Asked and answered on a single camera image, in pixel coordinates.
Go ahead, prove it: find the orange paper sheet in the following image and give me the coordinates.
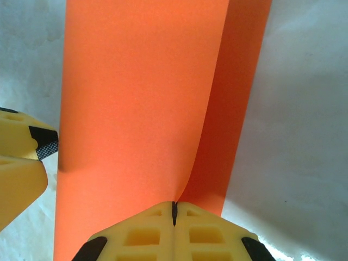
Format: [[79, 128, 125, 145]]
[[53, 0, 274, 261]]

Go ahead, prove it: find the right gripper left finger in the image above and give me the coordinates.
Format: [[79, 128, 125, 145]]
[[71, 201, 175, 261]]

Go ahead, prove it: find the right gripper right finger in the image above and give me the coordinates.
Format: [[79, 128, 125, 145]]
[[173, 201, 273, 261]]

